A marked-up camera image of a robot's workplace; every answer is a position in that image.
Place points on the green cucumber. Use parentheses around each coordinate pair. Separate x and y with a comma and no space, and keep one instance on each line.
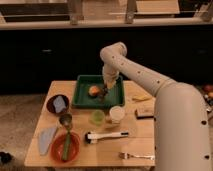
(66,147)

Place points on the white plastic cup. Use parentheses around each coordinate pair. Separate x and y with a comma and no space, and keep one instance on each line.
(116,114)

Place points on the orange fruit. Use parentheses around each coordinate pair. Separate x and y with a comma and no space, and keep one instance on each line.
(94,91)

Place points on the dark brown bowl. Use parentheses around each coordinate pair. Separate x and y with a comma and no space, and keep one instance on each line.
(51,108)

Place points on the grey cloth in bowl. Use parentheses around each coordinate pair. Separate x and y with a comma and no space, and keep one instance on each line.
(59,104)

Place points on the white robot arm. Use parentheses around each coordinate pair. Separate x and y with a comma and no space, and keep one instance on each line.
(181,129)

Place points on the wooden table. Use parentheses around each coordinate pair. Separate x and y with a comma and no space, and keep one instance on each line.
(105,152)

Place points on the yellow banana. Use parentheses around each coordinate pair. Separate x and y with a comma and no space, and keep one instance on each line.
(141,98)

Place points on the green plastic tray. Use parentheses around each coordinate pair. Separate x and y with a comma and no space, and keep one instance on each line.
(82,99)

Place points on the brown black block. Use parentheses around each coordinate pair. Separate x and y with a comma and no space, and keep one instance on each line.
(143,113)

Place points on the white counter ledge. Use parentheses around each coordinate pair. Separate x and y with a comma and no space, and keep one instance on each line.
(147,22)

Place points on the grey folded cloth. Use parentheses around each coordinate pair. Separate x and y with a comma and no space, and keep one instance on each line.
(45,138)

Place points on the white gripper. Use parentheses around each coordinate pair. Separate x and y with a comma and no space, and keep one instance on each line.
(110,76)

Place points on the black object on floor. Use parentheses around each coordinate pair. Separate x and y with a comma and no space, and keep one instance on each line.
(5,157)

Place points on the metal measuring cup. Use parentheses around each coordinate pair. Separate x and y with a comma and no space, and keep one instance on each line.
(66,121)

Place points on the green plastic cup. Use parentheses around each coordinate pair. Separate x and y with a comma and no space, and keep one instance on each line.
(97,117)

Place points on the red plastic bowl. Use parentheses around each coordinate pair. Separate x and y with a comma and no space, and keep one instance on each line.
(57,148)

